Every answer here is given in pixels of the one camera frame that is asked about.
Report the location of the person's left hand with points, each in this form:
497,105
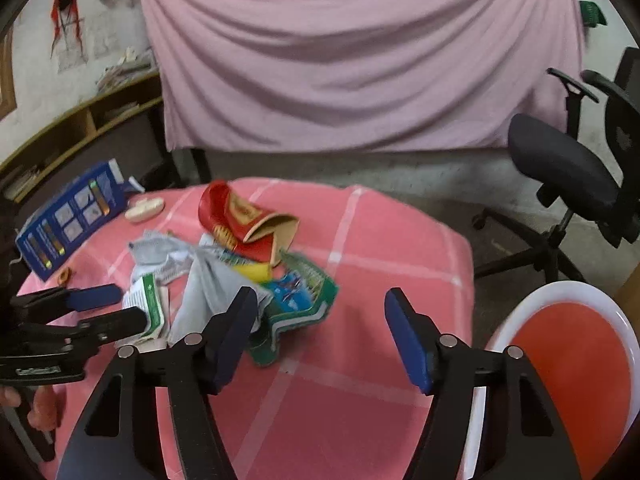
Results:
44,412

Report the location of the pink hanging cloth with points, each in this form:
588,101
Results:
350,60

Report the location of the blue cardboard box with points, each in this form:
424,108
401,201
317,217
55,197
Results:
65,220

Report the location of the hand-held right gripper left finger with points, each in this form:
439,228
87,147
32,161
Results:
240,340

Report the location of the red paper carton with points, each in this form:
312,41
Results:
220,210

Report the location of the pink checked tablecloth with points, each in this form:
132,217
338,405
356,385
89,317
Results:
350,310

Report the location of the wooden shelf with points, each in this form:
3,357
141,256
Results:
75,120

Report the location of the cream plastic case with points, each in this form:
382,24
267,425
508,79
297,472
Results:
144,209

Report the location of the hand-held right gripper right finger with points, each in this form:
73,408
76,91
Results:
407,340

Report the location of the white and green packet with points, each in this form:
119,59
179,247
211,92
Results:
150,300

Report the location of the pile of papers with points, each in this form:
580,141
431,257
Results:
125,70

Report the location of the small orange item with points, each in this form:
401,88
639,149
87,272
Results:
64,276

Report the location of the yellow wrapper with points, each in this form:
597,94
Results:
252,271

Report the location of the red wall ornament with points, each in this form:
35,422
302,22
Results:
62,5

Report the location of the green snack packet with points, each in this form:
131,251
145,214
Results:
300,295

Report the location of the black office chair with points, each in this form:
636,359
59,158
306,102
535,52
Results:
560,155

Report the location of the orange bin with white rim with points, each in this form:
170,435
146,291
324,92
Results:
570,330

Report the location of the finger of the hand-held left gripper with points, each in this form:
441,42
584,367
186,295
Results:
95,297
116,324

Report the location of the grey wrapper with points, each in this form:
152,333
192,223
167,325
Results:
200,290

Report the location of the green hanging tag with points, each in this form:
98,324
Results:
592,12

